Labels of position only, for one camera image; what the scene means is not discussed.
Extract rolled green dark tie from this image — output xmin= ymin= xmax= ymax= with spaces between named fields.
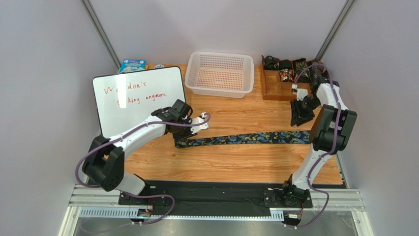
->
xmin=292 ymin=58 xmax=311 ymax=83

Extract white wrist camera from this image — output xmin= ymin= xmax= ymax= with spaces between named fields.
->
xmin=190 ymin=113 xmax=211 ymax=135
xmin=291 ymin=84 xmax=308 ymax=101

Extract whiteboard with red writing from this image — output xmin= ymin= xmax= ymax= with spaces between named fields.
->
xmin=92 ymin=66 xmax=186 ymax=138

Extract aluminium rail frame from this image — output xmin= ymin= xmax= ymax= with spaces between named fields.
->
xmin=59 ymin=181 xmax=373 ymax=236

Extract dark blue floral necktie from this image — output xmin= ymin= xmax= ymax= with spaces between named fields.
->
xmin=175 ymin=131 xmax=310 ymax=148

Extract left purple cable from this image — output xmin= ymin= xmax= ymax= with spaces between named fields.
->
xmin=75 ymin=112 xmax=211 ymax=225

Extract wooden compartment tray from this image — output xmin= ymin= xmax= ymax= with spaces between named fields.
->
xmin=260 ymin=60 xmax=329 ymax=101

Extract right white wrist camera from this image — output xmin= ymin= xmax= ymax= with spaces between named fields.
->
xmin=291 ymin=84 xmax=308 ymax=101

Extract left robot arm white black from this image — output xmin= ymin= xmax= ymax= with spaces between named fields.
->
xmin=76 ymin=100 xmax=209 ymax=195

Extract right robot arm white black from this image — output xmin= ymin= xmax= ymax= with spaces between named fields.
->
xmin=280 ymin=72 xmax=358 ymax=207

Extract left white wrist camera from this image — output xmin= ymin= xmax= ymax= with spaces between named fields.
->
xmin=190 ymin=113 xmax=211 ymax=135

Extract rolled red floral tie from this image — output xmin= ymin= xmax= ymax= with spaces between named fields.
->
xmin=279 ymin=59 xmax=295 ymax=82

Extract rolled dark tie far left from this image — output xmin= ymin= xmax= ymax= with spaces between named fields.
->
xmin=262 ymin=56 xmax=280 ymax=70

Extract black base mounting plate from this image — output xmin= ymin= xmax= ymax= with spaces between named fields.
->
xmin=119 ymin=180 xmax=313 ymax=217

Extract blue printed box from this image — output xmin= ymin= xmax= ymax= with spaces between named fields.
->
xmin=119 ymin=59 xmax=147 ymax=74

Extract small white round object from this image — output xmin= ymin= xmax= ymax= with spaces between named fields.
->
xmin=154 ymin=64 xmax=165 ymax=69

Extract rolled grey dark tie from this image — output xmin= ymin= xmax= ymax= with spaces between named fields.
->
xmin=310 ymin=59 xmax=326 ymax=74

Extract white plastic perforated basket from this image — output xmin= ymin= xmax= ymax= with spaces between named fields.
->
xmin=184 ymin=52 xmax=255 ymax=98

